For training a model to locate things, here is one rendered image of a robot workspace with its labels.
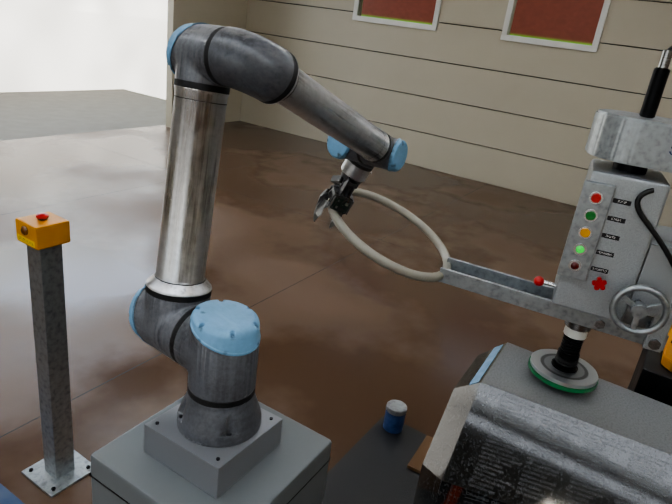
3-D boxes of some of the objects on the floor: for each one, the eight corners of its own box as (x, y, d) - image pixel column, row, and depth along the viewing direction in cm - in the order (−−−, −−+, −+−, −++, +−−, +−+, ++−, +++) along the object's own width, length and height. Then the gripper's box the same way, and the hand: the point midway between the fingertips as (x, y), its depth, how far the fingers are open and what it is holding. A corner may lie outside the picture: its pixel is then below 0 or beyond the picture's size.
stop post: (67, 446, 240) (52, 203, 200) (97, 469, 231) (88, 219, 190) (21, 473, 224) (-6, 215, 184) (51, 498, 215) (30, 232, 174)
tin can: (390, 417, 283) (395, 396, 279) (406, 428, 277) (411, 406, 273) (378, 426, 276) (382, 404, 271) (394, 437, 270) (399, 415, 265)
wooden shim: (426, 437, 273) (427, 434, 273) (445, 446, 269) (446, 443, 269) (406, 467, 252) (407, 464, 252) (427, 477, 248) (428, 475, 248)
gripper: (336, 174, 174) (306, 227, 184) (370, 190, 178) (338, 241, 188) (335, 162, 181) (305, 214, 191) (367, 177, 185) (337, 227, 195)
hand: (323, 220), depth 191 cm, fingers closed on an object, 5 cm apart
